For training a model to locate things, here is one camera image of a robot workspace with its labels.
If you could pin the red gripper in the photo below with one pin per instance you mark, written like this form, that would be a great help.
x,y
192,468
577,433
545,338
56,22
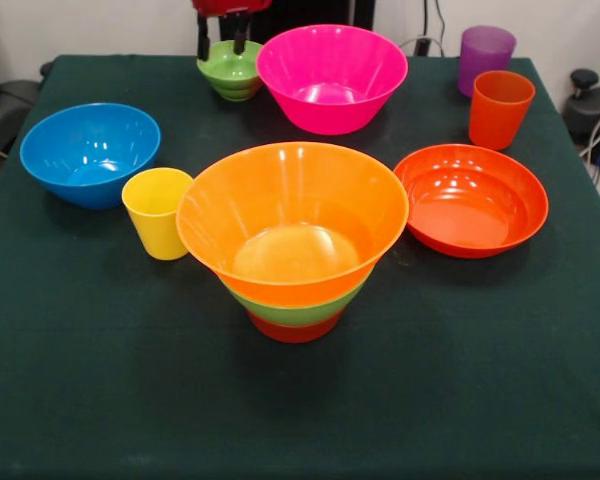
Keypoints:
x,y
230,5

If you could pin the small green ribbed bowl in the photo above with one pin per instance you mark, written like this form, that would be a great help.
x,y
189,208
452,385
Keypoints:
x,y
225,75

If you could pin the large yellow-orange bowl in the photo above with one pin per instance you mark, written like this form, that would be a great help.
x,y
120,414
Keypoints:
x,y
290,210

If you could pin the large green bowl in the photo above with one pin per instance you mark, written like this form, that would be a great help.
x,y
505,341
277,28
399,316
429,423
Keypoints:
x,y
290,312

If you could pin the wide shallow orange bowl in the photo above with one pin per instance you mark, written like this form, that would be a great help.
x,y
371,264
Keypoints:
x,y
460,210

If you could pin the small orange bowl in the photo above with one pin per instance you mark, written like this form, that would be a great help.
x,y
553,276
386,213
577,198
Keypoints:
x,y
292,332

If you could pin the large pink bowl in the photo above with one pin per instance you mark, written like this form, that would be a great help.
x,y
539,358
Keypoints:
x,y
330,65

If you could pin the blue bowl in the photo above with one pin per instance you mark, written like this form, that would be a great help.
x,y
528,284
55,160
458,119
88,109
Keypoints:
x,y
90,150

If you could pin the small black knob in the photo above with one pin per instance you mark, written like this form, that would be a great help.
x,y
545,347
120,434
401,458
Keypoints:
x,y
46,69

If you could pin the yellow cup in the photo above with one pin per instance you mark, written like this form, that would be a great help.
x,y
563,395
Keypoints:
x,y
150,215

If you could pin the black power adapter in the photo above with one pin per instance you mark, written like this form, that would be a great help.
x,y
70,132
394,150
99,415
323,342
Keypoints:
x,y
422,46

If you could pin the dark grey chair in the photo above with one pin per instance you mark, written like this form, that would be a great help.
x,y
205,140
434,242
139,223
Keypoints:
x,y
5,115

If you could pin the purple cup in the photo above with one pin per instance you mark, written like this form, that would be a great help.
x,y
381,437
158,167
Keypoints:
x,y
485,55

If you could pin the orange cup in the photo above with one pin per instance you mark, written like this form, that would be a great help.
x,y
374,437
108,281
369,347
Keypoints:
x,y
500,115

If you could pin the black clamp knob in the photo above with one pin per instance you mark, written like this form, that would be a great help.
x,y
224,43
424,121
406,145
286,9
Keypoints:
x,y
584,77

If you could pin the black rounded base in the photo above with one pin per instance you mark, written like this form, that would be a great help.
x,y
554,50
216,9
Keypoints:
x,y
580,115

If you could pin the dark green tablecloth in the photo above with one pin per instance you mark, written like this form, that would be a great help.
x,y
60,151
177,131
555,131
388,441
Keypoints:
x,y
280,400

